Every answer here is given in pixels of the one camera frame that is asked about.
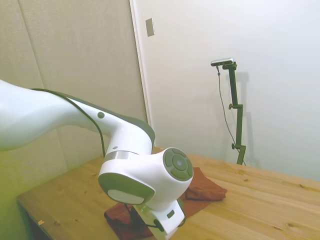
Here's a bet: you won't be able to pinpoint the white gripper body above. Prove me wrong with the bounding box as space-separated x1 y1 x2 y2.
134 198 186 240

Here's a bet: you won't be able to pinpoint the grey exterior camera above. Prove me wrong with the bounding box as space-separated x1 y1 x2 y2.
210 57 236 67

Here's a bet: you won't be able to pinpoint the dark red shorts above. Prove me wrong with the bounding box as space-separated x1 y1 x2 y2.
104 166 228 239

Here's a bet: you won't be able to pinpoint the grey wall switch plate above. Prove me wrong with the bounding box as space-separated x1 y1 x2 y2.
145 17 155 38

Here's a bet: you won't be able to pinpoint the white door frame trim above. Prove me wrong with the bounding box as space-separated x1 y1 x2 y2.
128 0 153 126

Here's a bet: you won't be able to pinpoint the dark green camera stand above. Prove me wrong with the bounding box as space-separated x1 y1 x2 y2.
222 61 247 166

